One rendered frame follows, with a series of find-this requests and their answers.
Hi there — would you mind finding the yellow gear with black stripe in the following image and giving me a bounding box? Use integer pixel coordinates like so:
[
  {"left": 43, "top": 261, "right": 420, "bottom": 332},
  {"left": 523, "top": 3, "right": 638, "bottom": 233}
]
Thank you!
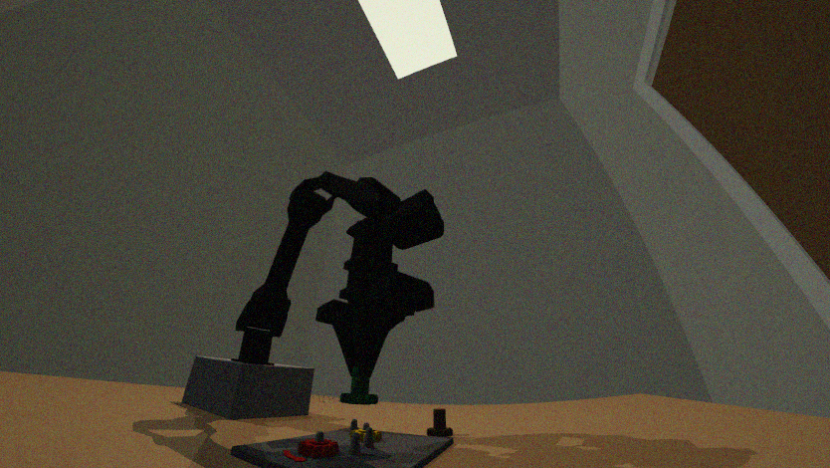
[{"left": 349, "top": 428, "right": 382, "bottom": 442}]

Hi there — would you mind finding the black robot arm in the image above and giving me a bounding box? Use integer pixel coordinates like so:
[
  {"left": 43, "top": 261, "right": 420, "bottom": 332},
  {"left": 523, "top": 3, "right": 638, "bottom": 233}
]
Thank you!
[{"left": 232, "top": 172, "right": 444, "bottom": 365}]

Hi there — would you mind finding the green gear with tall hub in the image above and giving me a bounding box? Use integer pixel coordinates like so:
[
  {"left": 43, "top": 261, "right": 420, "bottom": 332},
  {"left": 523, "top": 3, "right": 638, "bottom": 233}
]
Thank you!
[{"left": 340, "top": 366, "right": 378, "bottom": 405}]

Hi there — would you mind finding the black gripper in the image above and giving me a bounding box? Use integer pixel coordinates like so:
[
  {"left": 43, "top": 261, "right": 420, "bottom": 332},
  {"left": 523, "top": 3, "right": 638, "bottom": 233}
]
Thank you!
[{"left": 315, "top": 247, "right": 435, "bottom": 377}]

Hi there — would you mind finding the red gear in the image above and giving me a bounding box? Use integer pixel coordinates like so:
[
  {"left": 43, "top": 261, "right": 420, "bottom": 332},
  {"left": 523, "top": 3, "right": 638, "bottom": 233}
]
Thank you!
[{"left": 298, "top": 439, "right": 339, "bottom": 458}]

